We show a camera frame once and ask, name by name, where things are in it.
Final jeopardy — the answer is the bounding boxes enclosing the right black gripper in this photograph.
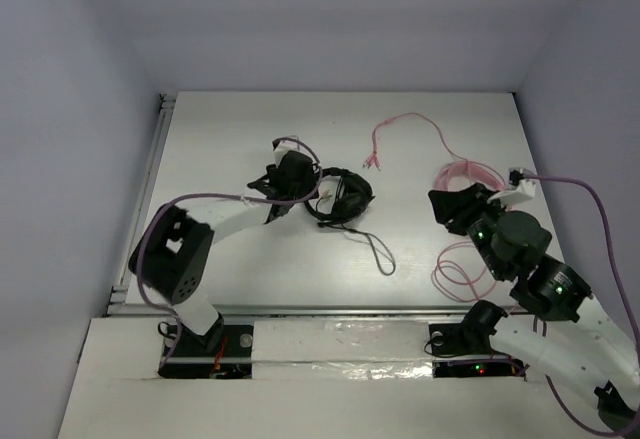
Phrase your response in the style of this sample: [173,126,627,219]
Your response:
[429,181,508,280]

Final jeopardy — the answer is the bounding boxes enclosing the black headphones with cable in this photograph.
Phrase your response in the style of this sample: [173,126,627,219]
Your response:
[304,167,397,277]

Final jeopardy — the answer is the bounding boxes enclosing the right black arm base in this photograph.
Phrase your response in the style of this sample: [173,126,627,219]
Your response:
[423,300,527,379]

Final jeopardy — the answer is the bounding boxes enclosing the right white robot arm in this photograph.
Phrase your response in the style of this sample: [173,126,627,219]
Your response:
[424,170,639,438]

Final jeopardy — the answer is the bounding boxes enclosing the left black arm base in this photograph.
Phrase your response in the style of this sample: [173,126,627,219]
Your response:
[157,317,254,380]

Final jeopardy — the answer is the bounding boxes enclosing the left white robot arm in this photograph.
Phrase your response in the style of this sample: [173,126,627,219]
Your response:
[128,150,322,353]

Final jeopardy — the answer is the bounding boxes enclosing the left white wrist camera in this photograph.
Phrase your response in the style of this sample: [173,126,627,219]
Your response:
[272,135,301,158]

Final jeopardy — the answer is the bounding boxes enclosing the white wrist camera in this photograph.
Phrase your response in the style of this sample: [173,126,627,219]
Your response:
[487,168,536,209]
[272,135,301,158]

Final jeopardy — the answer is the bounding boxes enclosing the pink headphones with cable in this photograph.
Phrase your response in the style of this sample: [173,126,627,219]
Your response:
[361,111,521,316]

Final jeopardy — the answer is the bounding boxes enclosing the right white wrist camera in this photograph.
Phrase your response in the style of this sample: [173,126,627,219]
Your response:
[487,168,536,209]

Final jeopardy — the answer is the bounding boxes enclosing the left side aluminium rail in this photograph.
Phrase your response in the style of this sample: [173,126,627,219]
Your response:
[105,94,177,316]

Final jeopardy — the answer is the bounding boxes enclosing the aluminium rail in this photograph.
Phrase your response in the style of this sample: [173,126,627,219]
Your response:
[105,94,177,316]
[104,303,469,317]

